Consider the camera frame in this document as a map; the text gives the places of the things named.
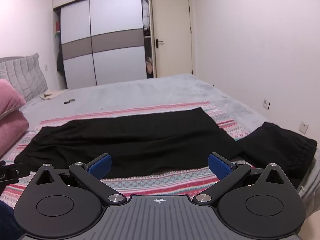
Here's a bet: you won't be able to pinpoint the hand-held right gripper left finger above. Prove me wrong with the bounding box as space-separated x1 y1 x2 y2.
26 153 127 207

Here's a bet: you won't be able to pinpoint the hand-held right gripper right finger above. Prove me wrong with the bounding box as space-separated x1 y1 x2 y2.
192 152 293 207

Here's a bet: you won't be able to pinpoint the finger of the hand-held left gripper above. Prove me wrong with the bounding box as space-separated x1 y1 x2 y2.
0 162 31 183

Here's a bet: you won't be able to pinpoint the black pants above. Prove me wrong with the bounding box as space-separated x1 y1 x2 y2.
14 107 318 190

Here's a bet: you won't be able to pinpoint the pink pillow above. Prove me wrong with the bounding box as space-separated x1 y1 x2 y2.
0 110 30 157
0 79 27 120

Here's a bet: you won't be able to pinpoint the person's dark blue clothing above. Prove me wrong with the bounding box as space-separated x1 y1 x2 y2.
0 199 24 240

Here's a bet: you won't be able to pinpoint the striped patterned blanket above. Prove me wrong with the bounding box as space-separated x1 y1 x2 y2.
0 102 258 205

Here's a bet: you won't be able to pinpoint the beige cloth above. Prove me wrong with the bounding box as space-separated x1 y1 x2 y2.
40 91 63 100

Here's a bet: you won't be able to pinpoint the grey bed sheet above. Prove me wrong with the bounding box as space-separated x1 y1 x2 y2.
19 73 268 137

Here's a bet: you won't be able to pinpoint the grey quilted blanket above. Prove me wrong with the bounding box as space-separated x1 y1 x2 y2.
0 53 48 103

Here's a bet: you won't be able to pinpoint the dark hanging clothes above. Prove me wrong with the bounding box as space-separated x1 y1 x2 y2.
56 46 66 78

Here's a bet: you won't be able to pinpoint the white sliding door wardrobe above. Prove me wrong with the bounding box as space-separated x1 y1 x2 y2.
52 0 156 90

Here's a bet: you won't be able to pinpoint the cream door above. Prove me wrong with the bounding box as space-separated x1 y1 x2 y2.
150 0 196 78

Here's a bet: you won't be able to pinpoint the white folded clothes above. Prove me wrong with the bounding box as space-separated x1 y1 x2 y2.
142 0 151 30

